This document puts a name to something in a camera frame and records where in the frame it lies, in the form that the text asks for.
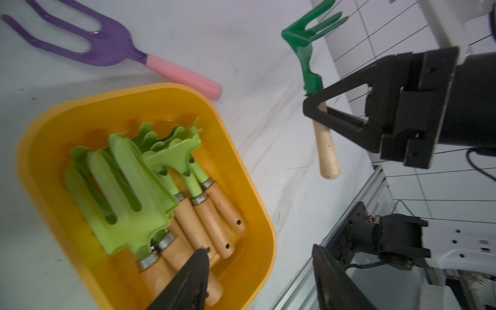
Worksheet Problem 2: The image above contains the purple fork pink handle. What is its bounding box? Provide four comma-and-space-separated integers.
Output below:
1, 1, 222, 101

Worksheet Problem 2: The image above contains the yellow plastic storage box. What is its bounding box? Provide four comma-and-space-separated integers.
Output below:
17, 83, 276, 309

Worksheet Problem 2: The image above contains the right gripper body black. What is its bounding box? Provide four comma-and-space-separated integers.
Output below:
366, 48, 495, 168

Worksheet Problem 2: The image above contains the green rake wooden handle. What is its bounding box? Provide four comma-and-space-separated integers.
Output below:
131, 123, 218, 264
141, 129, 236, 260
149, 124, 246, 234

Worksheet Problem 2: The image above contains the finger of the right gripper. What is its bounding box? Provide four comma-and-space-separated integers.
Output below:
302, 53, 388, 154

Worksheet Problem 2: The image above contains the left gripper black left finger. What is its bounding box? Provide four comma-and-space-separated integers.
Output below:
147, 249, 210, 310

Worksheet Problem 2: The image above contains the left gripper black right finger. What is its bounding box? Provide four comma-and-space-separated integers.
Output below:
312, 244, 376, 310

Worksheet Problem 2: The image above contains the dark green small rake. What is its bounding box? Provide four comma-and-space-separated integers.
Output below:
281, 0, 350, 180

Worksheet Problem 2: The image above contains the green fork wooden handle long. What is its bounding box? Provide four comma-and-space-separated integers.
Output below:
87, 134, 181, 300

